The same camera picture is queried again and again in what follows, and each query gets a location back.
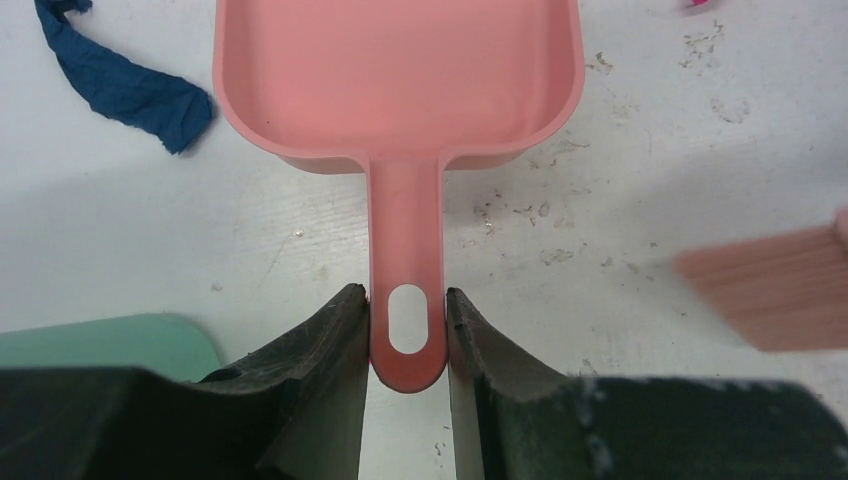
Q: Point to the green trash bin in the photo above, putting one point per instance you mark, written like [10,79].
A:
[170,345]

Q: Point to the dark blue paper scrap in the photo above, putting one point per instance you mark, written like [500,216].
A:
[174,110]

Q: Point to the pink dustpan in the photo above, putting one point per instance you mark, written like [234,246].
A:
[401,91]

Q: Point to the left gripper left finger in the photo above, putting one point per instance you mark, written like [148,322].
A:
[122,422]

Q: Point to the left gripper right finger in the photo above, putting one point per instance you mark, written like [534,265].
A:
[514,417]

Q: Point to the pink hand brush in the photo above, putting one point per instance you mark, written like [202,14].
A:
[780,293]

